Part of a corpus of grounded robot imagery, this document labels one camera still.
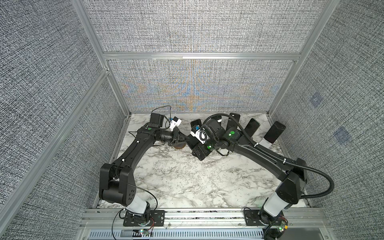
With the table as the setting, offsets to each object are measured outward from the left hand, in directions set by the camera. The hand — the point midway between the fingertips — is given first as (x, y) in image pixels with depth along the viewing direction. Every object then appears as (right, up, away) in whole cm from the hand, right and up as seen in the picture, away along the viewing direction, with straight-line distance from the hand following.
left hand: (188, 140), depth 77 cm
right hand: (+5, -4, +1) cm, 7 cm away
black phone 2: (+28, +10, +21) cm, 36 cm away
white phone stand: (+51, -4, +23) cm, 56 cm away
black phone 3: (+58, +4, +24) cm, 62 cm away
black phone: (+4, +9, +13) cm, 16 cm away
